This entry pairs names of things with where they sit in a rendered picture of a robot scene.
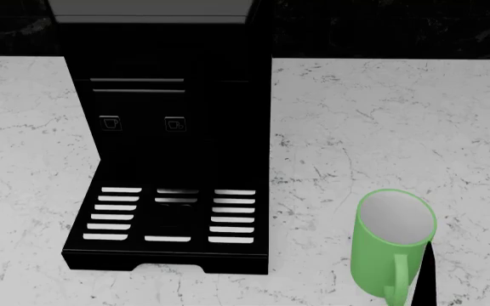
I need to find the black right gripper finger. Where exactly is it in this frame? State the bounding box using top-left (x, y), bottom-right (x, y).
top-left (409, 240), bottom-right (440, 306)

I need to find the green mug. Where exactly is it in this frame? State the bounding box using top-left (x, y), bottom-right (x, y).
top-left (350, 188), bottom-right (438, 306)

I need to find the black coffee machine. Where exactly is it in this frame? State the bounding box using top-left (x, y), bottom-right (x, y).
top-left (47, 0), bottom-right (273, 275)

